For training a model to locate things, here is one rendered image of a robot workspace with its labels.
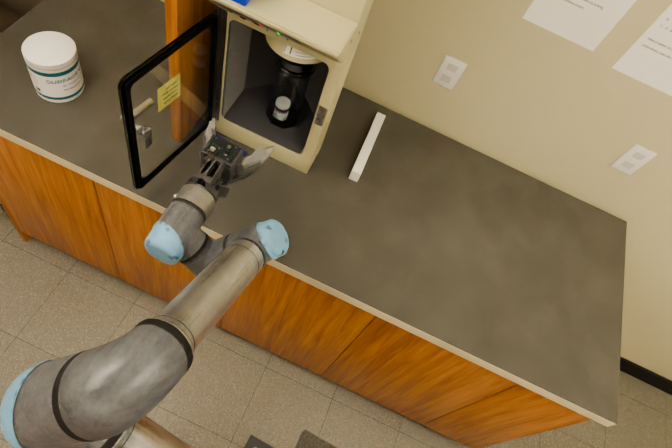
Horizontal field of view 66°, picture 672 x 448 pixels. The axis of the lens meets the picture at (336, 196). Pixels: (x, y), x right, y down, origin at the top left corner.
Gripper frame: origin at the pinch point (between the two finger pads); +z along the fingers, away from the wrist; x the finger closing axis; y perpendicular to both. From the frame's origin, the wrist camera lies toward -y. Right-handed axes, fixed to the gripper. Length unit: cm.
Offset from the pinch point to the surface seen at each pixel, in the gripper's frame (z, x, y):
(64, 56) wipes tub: 9, 56, -16
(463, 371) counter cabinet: -8, -82, -49
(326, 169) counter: 23.8, -18.8, -30.5
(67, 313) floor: -27, 52, -124
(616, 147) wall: 62, -96, -7
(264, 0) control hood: 13.0, 4.7, 26.5
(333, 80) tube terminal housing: 19.2, -12.8, 8.7
